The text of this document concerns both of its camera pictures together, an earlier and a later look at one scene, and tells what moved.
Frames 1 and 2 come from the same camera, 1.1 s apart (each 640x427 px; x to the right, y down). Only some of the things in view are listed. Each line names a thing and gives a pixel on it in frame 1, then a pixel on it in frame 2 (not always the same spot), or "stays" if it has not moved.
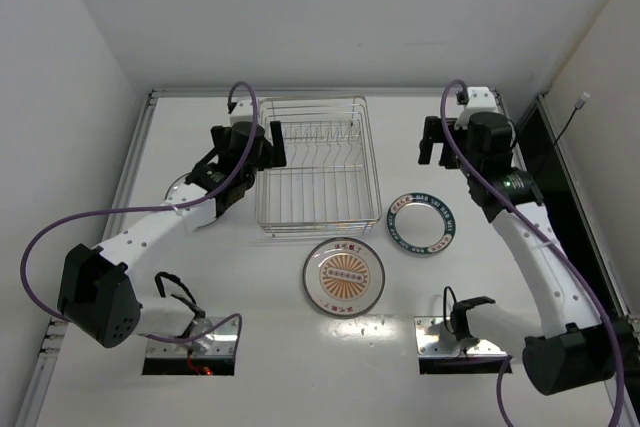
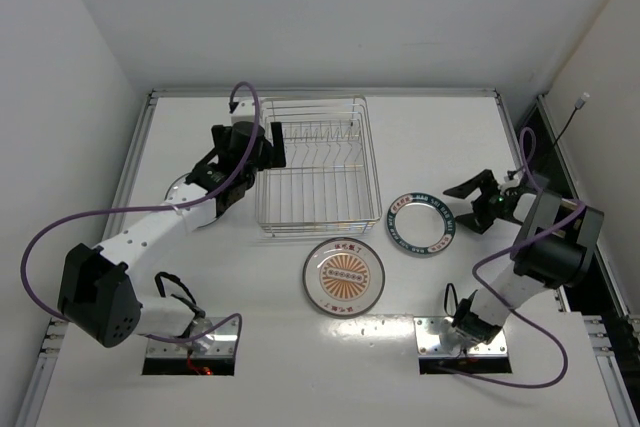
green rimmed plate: (421, 223) stays
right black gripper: (439, 139) -> (484, 202)
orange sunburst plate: (343, 276) stays
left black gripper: (267, 152) stays
